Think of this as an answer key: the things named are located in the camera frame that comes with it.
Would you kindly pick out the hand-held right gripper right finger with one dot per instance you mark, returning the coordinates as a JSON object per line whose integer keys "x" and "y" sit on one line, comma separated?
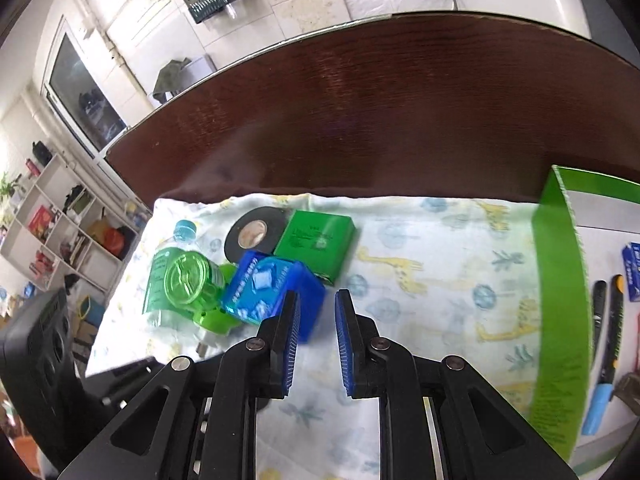
{"x": 345, "y": 350}

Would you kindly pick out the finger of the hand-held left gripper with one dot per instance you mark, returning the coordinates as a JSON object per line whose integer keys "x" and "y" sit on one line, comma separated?
{"x": 120, "y": 375}

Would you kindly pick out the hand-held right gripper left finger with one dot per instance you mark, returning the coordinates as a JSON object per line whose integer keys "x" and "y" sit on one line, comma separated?
{"x": 290, "y": 350}

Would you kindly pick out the blue plastic box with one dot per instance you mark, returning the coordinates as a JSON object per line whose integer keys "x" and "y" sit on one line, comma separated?
{"x": 255, "y": 285}

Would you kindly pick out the clear green bottle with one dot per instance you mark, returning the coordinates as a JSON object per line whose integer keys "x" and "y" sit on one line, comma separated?
{"x": 160, "y": 280}

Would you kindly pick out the small green box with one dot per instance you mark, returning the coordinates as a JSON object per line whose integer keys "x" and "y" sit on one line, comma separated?
{"x": 310, "y": 235}

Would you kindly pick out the green mosquito repellent heater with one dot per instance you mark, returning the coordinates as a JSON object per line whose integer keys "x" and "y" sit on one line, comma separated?
{"x": 187, "y": 277}

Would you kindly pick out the black tape roll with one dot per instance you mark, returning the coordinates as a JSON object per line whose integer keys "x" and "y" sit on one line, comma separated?
{"x": 232, "y": 245}

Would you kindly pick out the green cardboard box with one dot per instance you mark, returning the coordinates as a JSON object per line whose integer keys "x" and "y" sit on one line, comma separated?
{"x": 555, "y": 310}

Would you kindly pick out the black marker white cap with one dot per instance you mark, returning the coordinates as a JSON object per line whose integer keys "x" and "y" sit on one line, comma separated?
{"x": 599, "y": 310}

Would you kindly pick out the black marker blue cap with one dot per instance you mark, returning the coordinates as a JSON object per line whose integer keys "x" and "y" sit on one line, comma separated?
{"x": 612, "y": 340}

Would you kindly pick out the brown hair claw clip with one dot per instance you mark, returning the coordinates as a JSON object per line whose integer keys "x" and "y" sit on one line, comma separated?
{"x": 629, "y": 390}

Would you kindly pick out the small blue box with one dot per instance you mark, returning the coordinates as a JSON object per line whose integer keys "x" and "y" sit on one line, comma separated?
{"x": 631, "y": 270}

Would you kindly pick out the teal storage bin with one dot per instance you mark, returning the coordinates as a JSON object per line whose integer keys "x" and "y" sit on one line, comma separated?
{"x": 90, "y": 312}

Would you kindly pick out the giraffe printed blanket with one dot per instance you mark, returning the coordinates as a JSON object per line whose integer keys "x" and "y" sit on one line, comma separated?
{"x": 425, "y": 270}

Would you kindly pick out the white storage shelf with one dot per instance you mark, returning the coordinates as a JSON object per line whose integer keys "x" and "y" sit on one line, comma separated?
{"x": 22, "y": 220}

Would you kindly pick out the green houseplant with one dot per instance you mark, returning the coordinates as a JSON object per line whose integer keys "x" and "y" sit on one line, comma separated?
{"x": 7, "y": 187}

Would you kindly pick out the brown wooden headboard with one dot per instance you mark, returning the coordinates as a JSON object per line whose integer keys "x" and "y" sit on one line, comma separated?
{"x": 350, "y": 110}

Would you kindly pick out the glass door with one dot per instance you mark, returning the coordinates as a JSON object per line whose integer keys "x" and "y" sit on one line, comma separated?
{"x": 80, "y": 90}

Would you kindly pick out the green cloth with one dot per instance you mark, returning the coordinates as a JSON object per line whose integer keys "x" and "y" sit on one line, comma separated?
{"x": 170, "y": 80}

